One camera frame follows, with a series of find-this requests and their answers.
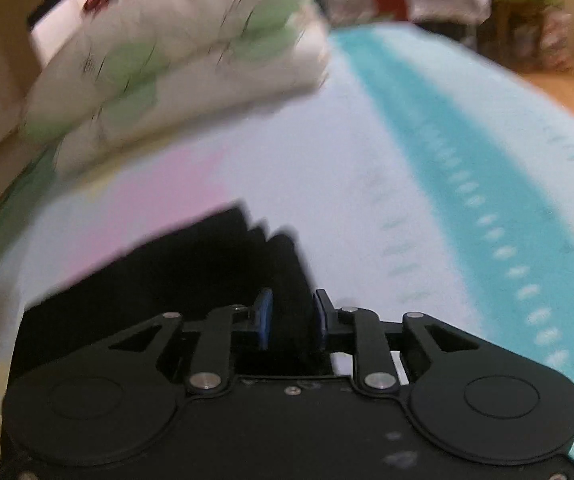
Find black pants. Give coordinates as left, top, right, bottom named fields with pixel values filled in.
left=4, top=207, right=332, bottom=417

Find floral fabric bags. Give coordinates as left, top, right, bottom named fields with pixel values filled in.
left=509, top=8, right=572, bottom=72

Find floral folded quilt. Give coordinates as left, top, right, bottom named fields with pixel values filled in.
left=20, top=0, right=329, bottom=174

